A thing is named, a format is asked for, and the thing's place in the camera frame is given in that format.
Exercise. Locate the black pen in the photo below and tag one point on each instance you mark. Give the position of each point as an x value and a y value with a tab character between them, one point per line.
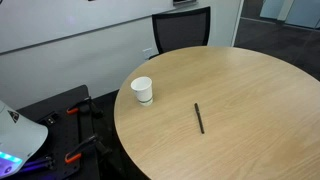
199	118

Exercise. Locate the white wall whiteboard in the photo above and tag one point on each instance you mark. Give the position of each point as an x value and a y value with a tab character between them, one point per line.
66	20

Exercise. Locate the white paper cup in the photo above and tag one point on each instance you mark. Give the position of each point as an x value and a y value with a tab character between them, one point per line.
142	90

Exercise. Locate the small black connector block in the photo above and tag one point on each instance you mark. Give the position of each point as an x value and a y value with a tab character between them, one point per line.
49	118

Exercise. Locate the grey whiteboard tray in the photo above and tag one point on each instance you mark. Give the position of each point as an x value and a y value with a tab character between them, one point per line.
184	2

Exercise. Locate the black mesh office chair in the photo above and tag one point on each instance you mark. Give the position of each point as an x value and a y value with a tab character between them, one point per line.
181	30

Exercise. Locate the white wall outlet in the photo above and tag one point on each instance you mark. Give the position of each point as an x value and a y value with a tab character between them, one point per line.
147	53

